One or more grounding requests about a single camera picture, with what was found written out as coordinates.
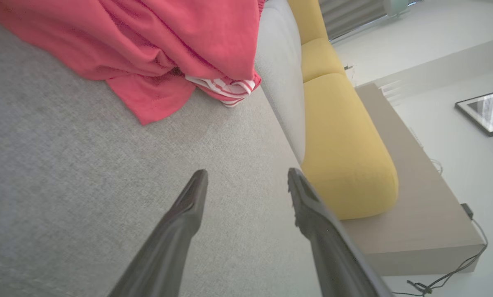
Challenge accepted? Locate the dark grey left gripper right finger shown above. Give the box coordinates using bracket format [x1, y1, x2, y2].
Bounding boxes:
[288, 167, 394, 297]

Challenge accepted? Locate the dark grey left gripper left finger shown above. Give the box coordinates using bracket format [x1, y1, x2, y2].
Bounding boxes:
[108, 169, 209, 297]

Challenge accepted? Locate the red white striped jersey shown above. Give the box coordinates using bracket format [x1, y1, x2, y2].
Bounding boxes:
[0, 0, 268, 126]

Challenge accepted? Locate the light wooden low sideboard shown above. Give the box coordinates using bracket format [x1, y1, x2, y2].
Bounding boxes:
[340, 82, 487, 276]

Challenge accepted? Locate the large yellow sofa back cushion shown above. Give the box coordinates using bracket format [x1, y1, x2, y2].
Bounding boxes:
[301, 73, 399, 220]

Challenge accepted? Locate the small grey sofa seat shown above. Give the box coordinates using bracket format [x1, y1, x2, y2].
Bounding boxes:
[254, 0, 306, 164]

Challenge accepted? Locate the small yellow sofa back cushion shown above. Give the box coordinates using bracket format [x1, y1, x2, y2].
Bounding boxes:
[287, 0, 329, 46]
[301, 38, 347, 83]

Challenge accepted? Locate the grey pleated curtain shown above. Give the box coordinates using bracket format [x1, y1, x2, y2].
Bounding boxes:
[319, 0, 389, 41]

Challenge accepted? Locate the black power cable with adapter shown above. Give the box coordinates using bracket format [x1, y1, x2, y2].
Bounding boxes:
[393, 203, 489, 297]

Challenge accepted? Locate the large black picture frame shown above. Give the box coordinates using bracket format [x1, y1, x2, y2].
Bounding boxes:
[455, 88, 493, 137]

